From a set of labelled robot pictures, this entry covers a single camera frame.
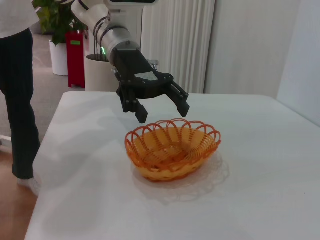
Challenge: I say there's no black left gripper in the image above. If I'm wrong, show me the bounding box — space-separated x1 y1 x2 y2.
109 46 190 124

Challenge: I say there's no small white plant pot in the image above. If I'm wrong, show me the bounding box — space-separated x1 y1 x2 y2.
49 39 70 76

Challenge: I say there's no large white cylinder pot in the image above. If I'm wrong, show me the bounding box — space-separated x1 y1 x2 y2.
84 53 121 93

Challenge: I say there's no orange plastic wire basket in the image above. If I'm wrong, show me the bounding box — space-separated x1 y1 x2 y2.
124 119 222 183

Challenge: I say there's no person in dark trousers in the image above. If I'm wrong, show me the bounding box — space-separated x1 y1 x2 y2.
0 0 42 197

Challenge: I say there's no red stand with green label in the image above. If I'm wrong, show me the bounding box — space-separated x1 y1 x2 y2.
65 30 90 89

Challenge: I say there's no white pleated curtain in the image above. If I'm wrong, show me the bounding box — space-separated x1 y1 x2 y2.
142 0 216 95

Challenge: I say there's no green leafy plant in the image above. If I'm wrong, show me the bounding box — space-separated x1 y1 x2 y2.
32 0 88 47

